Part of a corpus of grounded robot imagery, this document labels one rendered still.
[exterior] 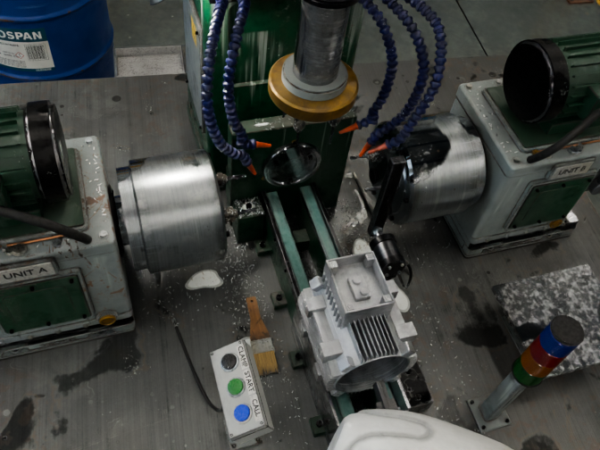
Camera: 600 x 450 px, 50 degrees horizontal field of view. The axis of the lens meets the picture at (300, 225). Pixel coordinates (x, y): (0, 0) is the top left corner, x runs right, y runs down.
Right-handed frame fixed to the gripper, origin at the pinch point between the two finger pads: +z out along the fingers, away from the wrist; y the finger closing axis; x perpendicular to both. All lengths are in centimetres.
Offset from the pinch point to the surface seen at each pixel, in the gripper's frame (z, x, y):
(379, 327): 12.2, -6.5, -1.8
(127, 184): 53, -5, 39
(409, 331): 10.8, -3.5, -8.3
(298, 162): 60, 9, -2
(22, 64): 178, 91, 70
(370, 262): 25.0, -7.4, -4.2
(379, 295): 18.2, -6.5, -3.7
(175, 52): 173, 88, 9
